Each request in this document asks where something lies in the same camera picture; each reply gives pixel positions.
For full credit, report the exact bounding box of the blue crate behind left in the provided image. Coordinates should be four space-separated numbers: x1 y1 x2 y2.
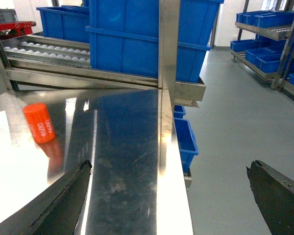
36 5 90 43

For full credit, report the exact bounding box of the blue bin under table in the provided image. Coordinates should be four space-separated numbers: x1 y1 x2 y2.
173 105 199 173

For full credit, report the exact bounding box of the large blue plastic crate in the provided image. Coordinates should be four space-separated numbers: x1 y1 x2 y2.
86 0 221 83

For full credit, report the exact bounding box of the orange cylindrical capacitor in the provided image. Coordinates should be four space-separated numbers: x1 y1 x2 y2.
23 103 55 143

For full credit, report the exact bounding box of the red pallet frame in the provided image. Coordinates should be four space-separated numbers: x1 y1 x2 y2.
0 21 36 37

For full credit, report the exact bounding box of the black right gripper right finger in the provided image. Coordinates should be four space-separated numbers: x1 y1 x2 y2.
246 160 294 235

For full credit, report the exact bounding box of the steel roller conveyor rack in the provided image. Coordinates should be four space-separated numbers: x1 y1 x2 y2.
0 35 206 107

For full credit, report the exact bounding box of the steel shelf rack with bins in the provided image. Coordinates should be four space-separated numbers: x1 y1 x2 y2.
230 0 294 96

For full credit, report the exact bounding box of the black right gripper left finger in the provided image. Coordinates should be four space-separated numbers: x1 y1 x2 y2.
0 160 92 235

